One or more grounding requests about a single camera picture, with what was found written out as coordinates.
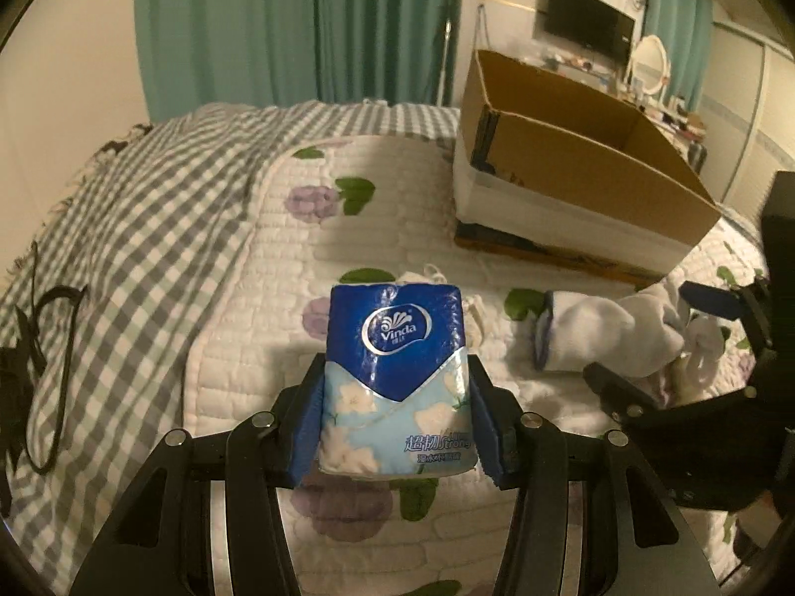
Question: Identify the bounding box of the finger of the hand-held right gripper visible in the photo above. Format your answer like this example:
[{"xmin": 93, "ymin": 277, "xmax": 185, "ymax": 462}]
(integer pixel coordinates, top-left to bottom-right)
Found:
[
  {"xmin": 582, "ymin": 360, "xmax": 670, "ymax": 434},
  {"xmin": 679, "ymin": 274, "xmax": 779, "ymax": 356}
]

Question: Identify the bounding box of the black cable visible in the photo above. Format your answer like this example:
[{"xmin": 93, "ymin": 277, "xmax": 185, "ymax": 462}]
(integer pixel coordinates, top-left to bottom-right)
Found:
[{"xmin": 25, "ymin": 284, "xmax": 89, "ymax": 474}]

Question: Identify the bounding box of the white knotted sock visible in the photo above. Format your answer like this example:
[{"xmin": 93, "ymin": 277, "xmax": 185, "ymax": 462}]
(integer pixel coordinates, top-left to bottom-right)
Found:
[{"xmin": 674, "ymin": 307, "xmax": 729, "ymax": 399}]

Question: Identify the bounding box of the wide green curtain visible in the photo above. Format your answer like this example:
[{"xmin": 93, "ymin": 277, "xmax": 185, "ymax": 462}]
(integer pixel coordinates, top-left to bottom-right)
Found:
[{"xmin": 134, "ymin": 0, "xmax": 468, "ymax": 123}]

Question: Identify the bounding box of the grey checked blanket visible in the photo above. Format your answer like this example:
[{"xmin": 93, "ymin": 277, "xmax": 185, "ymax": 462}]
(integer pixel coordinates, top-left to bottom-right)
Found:
[{"xmin": 0, "ymin": 99, "xmax": 462, "ymax": 575}]

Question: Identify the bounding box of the blue floral tissue pack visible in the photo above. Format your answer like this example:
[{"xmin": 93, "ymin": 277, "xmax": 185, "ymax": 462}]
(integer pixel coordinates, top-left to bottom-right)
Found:
[{"xmin": 316, "ymin": 282, "xmax": 483, "ymax": 480}]

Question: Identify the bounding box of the white oval vanity mirror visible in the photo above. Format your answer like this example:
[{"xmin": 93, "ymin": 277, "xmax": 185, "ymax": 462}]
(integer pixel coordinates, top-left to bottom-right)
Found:
[{"xmin": 625, "ymin": 35, "xmax": 673, "ymax": 101}]

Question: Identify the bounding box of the metal stand pole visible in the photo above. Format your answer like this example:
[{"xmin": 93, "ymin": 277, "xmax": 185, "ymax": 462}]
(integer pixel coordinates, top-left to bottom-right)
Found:
[{"xmin": 437, "ymin": 15, "xmax": 456, "ymax": 108}]

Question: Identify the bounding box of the white sock with blue cuff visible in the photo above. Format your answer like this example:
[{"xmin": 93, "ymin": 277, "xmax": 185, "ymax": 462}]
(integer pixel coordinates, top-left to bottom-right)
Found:
[{"xmin": 532, "ymin": 288, "xmax": 685, "ymax": 374}]

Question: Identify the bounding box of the cardboard box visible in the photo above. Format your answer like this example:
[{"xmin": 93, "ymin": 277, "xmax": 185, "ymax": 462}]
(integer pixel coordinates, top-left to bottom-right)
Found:
[{"xmin": 451, "ymin": 48, "xmax": 723, "ymax": 292}]

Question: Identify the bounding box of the white wardrobe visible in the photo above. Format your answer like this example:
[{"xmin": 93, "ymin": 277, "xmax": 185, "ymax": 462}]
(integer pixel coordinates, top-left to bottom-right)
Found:
[{"xmin": 701, "ymin": 17, "xmax": 795, "ymax": 207}]

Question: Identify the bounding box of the narrow green curtain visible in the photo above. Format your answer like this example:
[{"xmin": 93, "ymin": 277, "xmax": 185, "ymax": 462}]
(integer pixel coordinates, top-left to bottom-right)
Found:
[{"xmin": 644, "ymin": 0, "xmax": 716, "ymax": 118}]

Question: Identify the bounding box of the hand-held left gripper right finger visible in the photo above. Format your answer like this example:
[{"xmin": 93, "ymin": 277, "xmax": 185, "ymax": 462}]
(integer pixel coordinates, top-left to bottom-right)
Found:
[{"xmin": 467, "ymin": 353, "xmax": 710, "ymax": 596}]

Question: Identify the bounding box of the dark cloth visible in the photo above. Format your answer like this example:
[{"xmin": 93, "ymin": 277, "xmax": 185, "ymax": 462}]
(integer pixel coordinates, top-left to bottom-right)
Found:
[{"xmin": 0, "ymin": 307, "xmax": 49, "ymax": 518}]

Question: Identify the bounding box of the black wall television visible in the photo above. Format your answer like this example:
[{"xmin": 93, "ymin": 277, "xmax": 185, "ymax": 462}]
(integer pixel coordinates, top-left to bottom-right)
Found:
[{"xmin": 543, "ymin": 0, "xmax": 637, "ymax": 67}]

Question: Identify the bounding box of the cluttered dresser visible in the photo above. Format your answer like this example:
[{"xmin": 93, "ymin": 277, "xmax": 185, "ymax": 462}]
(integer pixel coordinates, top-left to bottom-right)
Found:
[{"xmin": 515, "ymin": 43, "xmax": 710, "ymax": 175}]

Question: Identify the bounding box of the white floral quilt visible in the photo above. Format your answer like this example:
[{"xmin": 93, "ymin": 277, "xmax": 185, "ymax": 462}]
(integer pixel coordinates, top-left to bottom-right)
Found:
[{"xmin": 182, "ymin": 133, "xmax": 774, "ymax": 596}]

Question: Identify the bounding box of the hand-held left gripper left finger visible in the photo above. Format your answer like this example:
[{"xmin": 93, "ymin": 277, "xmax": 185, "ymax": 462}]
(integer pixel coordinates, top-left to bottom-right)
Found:
[{"xmin": 71, "ymin": 353, "xmax": 328, "ymax": 596}]

